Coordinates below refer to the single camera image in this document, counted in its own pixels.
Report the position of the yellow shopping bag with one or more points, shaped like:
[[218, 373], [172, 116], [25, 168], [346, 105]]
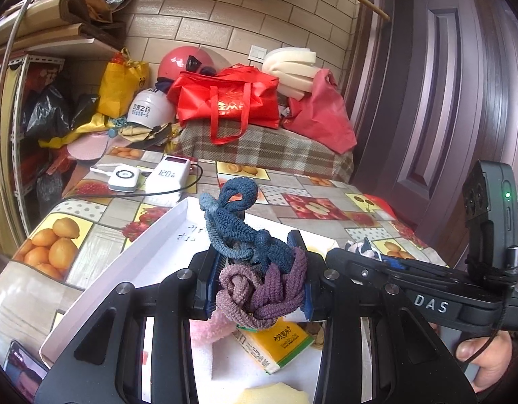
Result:
[[116, 88]]

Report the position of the pink fluffy scrunchie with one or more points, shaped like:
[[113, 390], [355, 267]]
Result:
[[208, 330]]

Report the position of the fruit print tablecloth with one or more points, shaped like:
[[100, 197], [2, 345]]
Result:
[[284, 206]]

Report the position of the dark wooden door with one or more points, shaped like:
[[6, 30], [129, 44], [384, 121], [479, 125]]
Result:
[[431, 92]]

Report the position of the white shallow tray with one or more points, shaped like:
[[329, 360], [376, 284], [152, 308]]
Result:
[[158, 244]]

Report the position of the red tote bag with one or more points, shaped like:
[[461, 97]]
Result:
[[225, 101]]

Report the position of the purple scrunchie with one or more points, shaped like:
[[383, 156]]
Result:
[[271, 290]]

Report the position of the black and white scrunchie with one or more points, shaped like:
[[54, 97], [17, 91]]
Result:
[[360, 247]]

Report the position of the cream foam pieces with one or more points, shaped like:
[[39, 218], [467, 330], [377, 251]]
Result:
[[288, 65]]

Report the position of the metal storage rack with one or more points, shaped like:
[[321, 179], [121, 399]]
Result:
[[21, 92]]

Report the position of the white small device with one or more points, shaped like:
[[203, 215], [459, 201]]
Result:
[[123, 179]]

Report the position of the person's right hand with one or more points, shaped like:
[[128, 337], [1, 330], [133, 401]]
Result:
[[486, 357]]

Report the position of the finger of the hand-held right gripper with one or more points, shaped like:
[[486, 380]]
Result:
[[368, 271]]

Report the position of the white wall socket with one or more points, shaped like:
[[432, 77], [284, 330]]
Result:
[[257, 53]]

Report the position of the bamboo pole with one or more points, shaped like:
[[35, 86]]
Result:
[[372, 8]]

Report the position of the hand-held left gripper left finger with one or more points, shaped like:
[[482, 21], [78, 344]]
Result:
[[204, 294]]

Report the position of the pink helmet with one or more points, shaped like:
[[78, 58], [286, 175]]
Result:
[[177, 61]]

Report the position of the brown bags on shelf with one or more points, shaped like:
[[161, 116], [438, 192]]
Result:
[[95, 12]]

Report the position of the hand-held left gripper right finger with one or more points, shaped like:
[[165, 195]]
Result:
[[322, 298]]

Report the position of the smartphone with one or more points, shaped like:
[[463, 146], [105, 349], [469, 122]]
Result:
[[23, 370]]

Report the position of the white helmet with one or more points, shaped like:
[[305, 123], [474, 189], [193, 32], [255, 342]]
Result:
[[152, 107]]

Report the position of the blue scrunchie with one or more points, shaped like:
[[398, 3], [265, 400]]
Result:
[[229, 227]]

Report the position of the dark red fabric bag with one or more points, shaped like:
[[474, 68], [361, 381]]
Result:
[[326, 113]]

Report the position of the yellow small box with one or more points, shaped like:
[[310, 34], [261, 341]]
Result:
[[280, 345]]

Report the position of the pink flat hat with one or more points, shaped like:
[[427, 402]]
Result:
[[88, 149]]

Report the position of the white power bank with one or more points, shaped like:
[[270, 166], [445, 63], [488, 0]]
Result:
[[166, 174]]

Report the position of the black plastic bag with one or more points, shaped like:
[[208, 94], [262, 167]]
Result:
[[84, 109], [48, 109]]

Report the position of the yellow sponge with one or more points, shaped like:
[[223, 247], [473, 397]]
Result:
[[271, 395]]

